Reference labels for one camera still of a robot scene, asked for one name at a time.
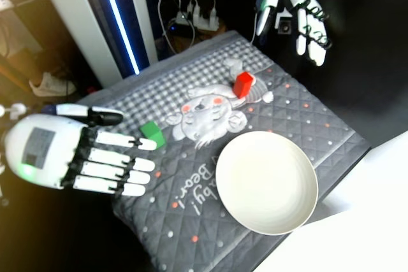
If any white cable loop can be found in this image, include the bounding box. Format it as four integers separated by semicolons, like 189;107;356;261
157;0;197;55

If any white pillar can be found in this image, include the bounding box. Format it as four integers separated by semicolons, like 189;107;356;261
31;0;159;88

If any white flat panel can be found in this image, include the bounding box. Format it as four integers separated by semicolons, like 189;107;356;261
253;131;408;272

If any white round plate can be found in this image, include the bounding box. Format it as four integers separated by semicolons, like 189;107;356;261
215;131;319;236

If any blue light strip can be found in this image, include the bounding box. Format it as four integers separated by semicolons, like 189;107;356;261
98;0;141;75

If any grey bear print quilt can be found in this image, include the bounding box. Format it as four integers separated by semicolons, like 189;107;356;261
78;29;372;272

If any white power strip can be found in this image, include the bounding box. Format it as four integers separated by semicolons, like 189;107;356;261
175;6;221;31

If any white shoe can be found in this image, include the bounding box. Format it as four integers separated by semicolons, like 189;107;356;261
28;72;77;98

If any red block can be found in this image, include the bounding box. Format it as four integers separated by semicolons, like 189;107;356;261
233;71;256;99

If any black square socket box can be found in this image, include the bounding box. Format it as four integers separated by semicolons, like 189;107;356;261
276;18;293;36

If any green block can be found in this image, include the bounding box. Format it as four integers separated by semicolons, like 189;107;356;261
139;120;166;149

